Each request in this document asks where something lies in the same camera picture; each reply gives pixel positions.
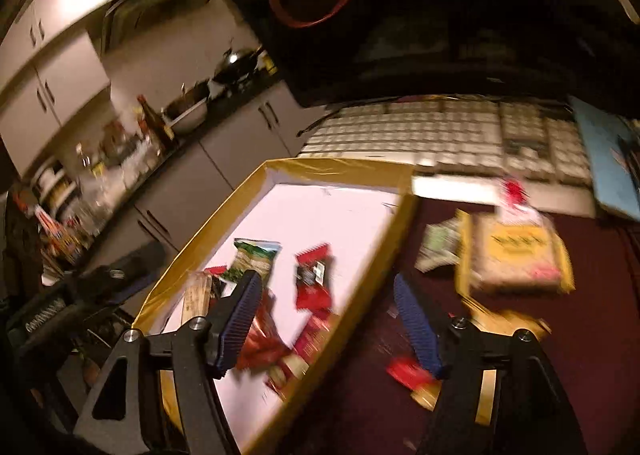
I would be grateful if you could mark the cooking oil bottle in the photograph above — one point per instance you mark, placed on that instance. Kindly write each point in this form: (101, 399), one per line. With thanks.
(86, 160)

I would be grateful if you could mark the white upper kitchen cabinets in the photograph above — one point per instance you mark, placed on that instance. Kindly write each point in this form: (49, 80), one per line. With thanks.
(65, 80)

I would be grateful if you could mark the wok with steel lid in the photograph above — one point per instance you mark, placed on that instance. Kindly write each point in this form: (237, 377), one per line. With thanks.
(237, 65)

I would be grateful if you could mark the steel mixing bowl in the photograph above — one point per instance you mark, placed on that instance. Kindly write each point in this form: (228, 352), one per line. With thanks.
(187, 115)

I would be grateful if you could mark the dark red glossy packet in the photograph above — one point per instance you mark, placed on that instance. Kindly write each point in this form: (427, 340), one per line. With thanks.
(260, 340)

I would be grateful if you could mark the plain red snack packet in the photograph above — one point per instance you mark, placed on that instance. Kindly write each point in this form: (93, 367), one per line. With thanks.
(407, 375)

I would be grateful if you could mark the black computer monitor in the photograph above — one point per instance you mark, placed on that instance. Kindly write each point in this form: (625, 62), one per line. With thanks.
(450, 25)

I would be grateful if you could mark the clear plastic bags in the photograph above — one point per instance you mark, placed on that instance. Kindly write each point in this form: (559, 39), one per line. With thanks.
(125, 175)

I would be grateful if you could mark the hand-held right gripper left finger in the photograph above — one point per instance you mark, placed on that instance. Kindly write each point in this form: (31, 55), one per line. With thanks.
(240, 325)

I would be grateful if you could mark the stack of white bowls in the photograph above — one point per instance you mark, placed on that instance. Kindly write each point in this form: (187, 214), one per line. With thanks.
(50, 185)

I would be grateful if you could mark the yellow-label cake packet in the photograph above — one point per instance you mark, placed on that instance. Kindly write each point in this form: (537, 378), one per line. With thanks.
(515, 255)

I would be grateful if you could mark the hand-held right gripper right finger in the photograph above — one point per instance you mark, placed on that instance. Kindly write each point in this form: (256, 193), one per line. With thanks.
(417, 330)

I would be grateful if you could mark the colourful red packets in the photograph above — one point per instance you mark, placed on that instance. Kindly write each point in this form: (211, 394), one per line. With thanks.
(60, 235)

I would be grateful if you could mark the dark sauce bottle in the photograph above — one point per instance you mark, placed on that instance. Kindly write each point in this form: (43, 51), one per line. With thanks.
(150, 120)

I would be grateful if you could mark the golden snack packet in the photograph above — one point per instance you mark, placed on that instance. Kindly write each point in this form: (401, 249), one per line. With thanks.
(505, 320)

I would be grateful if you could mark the kitchen counter with grey cabinets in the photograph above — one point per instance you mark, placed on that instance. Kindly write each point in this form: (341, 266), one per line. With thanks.
(225, 150)

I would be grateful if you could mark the white grey keyboard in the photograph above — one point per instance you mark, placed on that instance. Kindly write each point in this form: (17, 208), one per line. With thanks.
(440, 135)

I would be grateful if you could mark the white red-print snack packet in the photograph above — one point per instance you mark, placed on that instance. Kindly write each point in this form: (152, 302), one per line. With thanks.
(514, 195)

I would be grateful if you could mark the dark red table cloth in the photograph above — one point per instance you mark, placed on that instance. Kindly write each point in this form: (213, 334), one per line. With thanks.
(575, 360)

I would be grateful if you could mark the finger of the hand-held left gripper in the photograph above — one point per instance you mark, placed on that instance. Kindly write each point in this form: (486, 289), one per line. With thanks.
(125, 272)

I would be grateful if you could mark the black range hood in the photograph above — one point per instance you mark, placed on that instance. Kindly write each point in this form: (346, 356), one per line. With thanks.
(160, 5)

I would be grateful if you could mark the gold-rimmed white tray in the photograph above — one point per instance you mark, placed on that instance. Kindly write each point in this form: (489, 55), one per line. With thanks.
(310, 215)

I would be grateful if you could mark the pale long wafer packet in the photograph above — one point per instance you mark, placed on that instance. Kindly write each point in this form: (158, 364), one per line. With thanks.
(197, 300)

